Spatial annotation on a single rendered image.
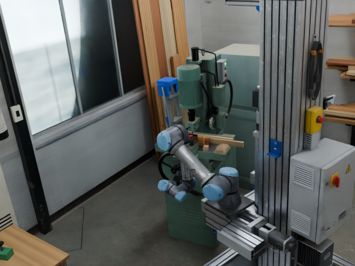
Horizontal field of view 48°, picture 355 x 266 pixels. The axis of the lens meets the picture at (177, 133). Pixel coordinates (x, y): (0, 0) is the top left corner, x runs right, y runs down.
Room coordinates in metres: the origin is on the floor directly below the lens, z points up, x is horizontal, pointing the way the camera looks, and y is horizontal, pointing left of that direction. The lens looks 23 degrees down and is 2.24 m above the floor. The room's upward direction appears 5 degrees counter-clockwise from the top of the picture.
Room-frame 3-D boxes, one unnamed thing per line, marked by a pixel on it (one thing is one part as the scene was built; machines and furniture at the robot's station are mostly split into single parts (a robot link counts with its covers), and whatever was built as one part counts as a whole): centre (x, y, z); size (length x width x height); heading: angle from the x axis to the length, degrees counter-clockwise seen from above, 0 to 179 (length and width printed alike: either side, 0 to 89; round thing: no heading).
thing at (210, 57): (3.19, -0.26, 1.16); 0.22 x 0.22 x 0.72; 62
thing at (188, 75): (2.93, -0.12, 1.35); 0.18 x 0.18 x 0.31
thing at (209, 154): (2.82, -0.10, 0.87); 0.61 x 0.30 x 0.06; 62
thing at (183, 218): (3.04, -0.18, 0.36); 0.58 x 0.45 x 0.71; 152
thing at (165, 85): (3.84, 0.01, 0.58); 0.27 x 0.25 x 1.16; 54
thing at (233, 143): (2.88, -0.23, 0.92); 0.60 x 0.02 x 0.04; 62
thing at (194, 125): (2.95, -0.13, 1.03); 0.14 x 0.07 x 0.09; 152
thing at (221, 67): (3.15, -0.40, 1.40); 0.10 x 0.06 x 0.16; 152
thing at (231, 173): (2.14, -0.29, 0.98); 0.13 x 0.12 x 0.14; 141
